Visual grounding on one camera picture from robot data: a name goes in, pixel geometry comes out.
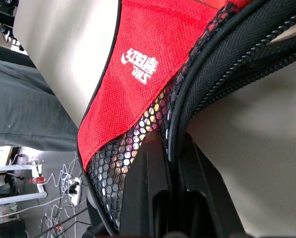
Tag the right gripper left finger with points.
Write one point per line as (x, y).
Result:
(148, 186)

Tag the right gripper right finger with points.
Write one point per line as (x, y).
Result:
(200, 193)

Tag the red and black paddle case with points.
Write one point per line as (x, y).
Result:
(150, 37)

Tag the white power strip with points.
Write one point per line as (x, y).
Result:
(75, 192)

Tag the red-labelled bottle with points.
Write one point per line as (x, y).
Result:
(38, 180)

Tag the grey-green fabric covering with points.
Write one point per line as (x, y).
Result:
(21, 106)

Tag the white metal shelf frame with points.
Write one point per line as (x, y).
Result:
(14, 168)

